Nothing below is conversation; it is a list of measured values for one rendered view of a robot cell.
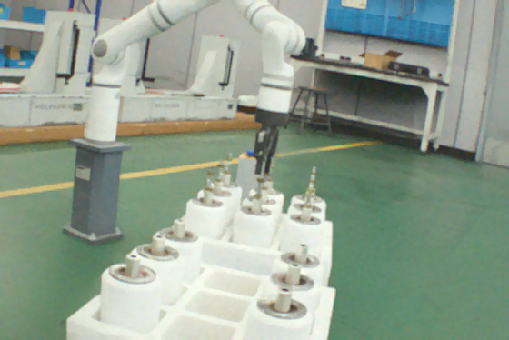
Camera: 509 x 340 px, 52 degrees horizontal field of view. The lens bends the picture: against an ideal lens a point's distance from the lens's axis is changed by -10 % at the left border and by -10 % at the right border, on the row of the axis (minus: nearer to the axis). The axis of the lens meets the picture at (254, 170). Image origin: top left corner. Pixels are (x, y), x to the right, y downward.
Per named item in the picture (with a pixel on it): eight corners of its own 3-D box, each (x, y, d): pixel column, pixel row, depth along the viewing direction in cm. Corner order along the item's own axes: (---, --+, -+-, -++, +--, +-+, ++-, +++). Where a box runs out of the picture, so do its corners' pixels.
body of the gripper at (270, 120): (284, 110, 127) (277, 151, 129) (292, 108, 135) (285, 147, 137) (252, 105, 129) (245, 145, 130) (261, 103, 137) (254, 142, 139)
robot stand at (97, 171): (61, 232, 172) (67, 138, 167) (93, 225, 185) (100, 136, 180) (92, 245, 166) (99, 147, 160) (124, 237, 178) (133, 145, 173)
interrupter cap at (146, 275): (100, 277, 83) (100, 273, 83) (119, 263, 90) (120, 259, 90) (145, 289, 82) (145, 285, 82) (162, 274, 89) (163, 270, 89)
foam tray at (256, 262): (158, 302, 135) (164, 233, 132) (194, 255, 173) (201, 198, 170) (316, 333, 131) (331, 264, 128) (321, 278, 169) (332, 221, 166)
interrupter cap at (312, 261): (276, 264, 102) (277, 260, 102) (283, 252, 109) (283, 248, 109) (318, 272, 101) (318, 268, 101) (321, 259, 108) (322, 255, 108)
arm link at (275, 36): (269, 87, 125) (296, 91, 131) (280, 19, 122) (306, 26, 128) (248, 83, 130) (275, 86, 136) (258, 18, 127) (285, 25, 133)
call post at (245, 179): (224, 255, 178) (238, 156, 173) (228, 248, 185) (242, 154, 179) (247, 258, 177) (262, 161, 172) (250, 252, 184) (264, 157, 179)
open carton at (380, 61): (370, 68, 613) (372, 48, 609) (401, 74, 586) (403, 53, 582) (356, 65, 590) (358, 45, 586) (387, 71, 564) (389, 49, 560)
